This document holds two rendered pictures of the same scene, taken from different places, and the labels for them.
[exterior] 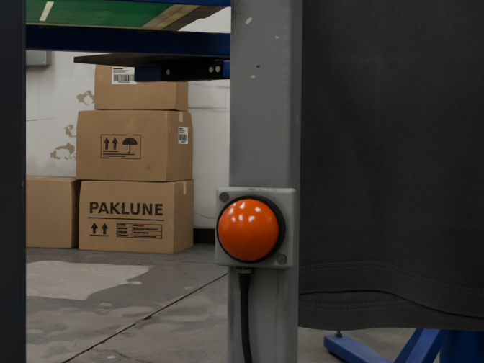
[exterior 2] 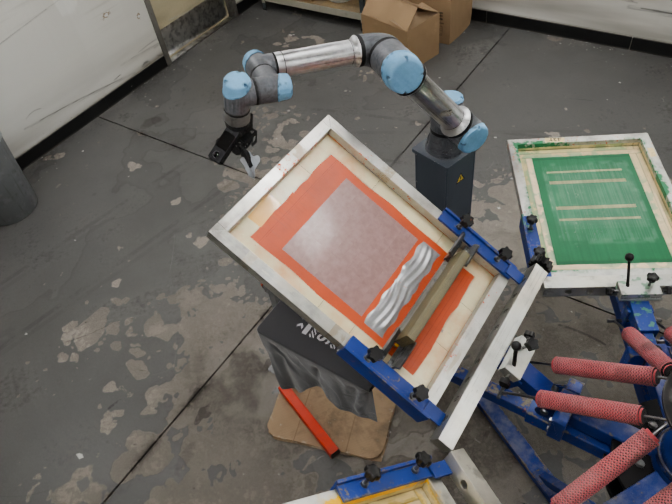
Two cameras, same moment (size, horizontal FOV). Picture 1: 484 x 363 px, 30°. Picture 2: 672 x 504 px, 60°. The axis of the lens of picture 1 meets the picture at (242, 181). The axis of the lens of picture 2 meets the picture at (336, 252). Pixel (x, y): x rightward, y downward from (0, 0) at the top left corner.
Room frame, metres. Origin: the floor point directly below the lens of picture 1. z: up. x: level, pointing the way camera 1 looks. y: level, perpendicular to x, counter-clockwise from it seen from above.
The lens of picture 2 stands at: (1.60, -1.37, 2.65)
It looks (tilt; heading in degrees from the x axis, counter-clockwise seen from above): 48 degrees down; 116
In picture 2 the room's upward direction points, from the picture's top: 10 degrees counter-clockwise
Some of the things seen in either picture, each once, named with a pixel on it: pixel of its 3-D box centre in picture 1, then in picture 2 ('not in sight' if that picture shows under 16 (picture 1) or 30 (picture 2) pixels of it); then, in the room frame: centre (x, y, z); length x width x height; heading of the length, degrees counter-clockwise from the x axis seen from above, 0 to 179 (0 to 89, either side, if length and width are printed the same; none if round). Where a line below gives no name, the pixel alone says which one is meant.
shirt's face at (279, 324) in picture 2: not in sight; (345, 312); (1.05, -0.26, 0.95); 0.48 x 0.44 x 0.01; 165
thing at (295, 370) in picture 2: not in sight; (321, 386); (1.00, -0.46, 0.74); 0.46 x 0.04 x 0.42; 165
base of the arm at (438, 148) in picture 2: not in sight; (445, 136); (1.26, 0.42, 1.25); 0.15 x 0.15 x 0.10
